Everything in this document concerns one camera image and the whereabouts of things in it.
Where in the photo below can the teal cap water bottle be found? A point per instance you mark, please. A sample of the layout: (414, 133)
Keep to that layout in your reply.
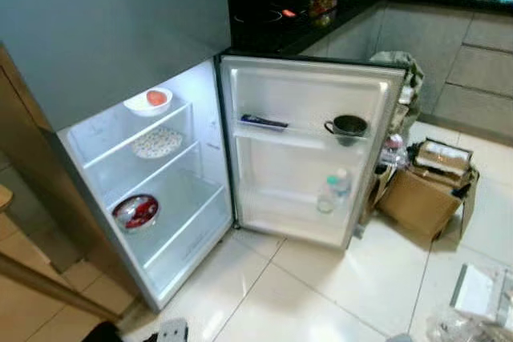
(326, 198)

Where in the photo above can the white-lined fridge door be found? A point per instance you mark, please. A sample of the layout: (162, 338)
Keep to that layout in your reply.
(296, 174)

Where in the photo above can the glass fridge shelf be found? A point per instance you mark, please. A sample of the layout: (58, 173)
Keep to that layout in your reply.
(128, 178)
(108, 140)

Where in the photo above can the grey fridge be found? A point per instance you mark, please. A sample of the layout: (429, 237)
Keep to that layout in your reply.
(104, 22)

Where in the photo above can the grey cabinet black counter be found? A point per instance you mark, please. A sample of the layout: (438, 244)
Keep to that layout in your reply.
(473, 54)

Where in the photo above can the brown cardboard box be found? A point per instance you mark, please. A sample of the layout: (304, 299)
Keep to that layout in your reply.
(417, 206)

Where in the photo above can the camouflage bag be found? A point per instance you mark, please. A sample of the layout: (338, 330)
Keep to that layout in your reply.
(405, 78)

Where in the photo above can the white cardboard box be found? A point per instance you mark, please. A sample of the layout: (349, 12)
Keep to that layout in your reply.
(477, 294)

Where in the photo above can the crumpled clear plastic bag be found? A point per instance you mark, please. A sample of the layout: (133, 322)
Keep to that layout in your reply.
(461, 332)

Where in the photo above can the purple chocolate bar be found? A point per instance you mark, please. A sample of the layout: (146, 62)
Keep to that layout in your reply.
(264, 122)

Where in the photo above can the black induction hob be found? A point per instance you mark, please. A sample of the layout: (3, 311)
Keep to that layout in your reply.
(264, 15)

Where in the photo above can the patterned white plate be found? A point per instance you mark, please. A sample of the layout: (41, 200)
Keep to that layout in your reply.
(157, 143)

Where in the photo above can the red round fruit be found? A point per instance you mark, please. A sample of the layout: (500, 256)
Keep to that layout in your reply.
(156, 98)

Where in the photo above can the white bowl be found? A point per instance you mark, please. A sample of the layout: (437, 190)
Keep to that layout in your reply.
(136, 106)

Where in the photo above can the steel bowl red food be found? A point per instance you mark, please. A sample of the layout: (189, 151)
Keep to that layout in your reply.
(135, 212)

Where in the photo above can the grey robot foot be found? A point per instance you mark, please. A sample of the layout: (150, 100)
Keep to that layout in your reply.
(172, 332)

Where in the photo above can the large black floor mat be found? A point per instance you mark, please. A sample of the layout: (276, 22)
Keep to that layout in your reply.
(100, 334)

